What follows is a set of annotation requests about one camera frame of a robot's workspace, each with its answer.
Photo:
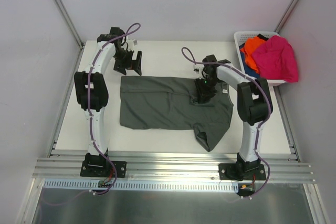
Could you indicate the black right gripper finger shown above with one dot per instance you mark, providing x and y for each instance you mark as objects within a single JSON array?
[
  {"x": 201, "y": 99},
  {"x": 211, "y": 98}
]

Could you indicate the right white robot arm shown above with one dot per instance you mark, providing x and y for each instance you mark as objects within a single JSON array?
[{"x": 254, "y": 108}]

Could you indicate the left aluminium corner post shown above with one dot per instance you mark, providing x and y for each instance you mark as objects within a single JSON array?
[{"x": 69, "y": 23}]

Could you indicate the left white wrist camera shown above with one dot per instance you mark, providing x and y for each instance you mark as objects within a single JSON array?
[{"x": 132, "y": 43}]

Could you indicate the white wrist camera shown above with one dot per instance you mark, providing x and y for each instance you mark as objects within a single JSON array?
[
  {"x": 132, "y": 43},
  {"x": 196, "y": 68}
]

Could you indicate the white plastic laundry basket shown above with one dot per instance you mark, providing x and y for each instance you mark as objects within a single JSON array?
[{"x": 240, "y": 38}]

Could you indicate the orange t shirt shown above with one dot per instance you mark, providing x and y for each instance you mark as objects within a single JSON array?
[{"x": 248, "y": 49}]

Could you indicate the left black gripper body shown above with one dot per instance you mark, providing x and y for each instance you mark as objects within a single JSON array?
[{"x": 128, "y": 63}]

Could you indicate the aluminium corner post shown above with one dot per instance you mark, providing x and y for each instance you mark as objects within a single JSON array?
[
  {"x": 286, "y": 15},
  {"x": 69, "y": 23}
]

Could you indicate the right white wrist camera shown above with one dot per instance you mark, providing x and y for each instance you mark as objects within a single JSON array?
[{"x": 196, "y": 68}]

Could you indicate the aluminium mounting rail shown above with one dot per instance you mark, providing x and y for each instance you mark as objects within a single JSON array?
[{"x": 284, "y": 168}]

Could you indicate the pink t shirt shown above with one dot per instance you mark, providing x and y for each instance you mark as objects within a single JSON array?
[{"x": 276, "y": 60}]

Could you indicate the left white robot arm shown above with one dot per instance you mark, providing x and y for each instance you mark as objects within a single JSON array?
[{"x": 92, "y": 92}]

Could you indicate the white slotted cable duct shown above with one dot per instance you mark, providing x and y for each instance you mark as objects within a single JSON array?
[{"x": 140, "y": 185}]

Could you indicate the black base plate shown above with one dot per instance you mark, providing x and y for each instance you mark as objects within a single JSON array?
[
  {"x": 104, "y": 171},
  {"x": 231, "y": 171}
]

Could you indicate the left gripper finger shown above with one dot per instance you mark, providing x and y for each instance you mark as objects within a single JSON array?
[
  {"x": 120, "y": 70},
  {"x": 136, "y": 64}
]

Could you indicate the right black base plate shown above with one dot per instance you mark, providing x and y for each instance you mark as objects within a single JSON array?
[{"x": 231, "y": 171}]

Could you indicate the right aluminium corner post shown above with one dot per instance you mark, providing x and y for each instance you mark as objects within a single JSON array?
[{"x": 286, "y": 15}]

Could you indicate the blue t shirt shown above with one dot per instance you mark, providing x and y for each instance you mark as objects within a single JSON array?
[{"x": 249, "y": 71}]

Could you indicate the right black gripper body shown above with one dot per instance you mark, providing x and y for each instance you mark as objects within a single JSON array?
[{"x": 203, "y": 92}]

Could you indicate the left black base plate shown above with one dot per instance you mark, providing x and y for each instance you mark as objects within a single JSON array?
[{"x": 104, "y": 171}]

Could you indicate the grey t shirt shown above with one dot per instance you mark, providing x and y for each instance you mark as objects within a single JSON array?
[{"x": 170, "y": 103}]

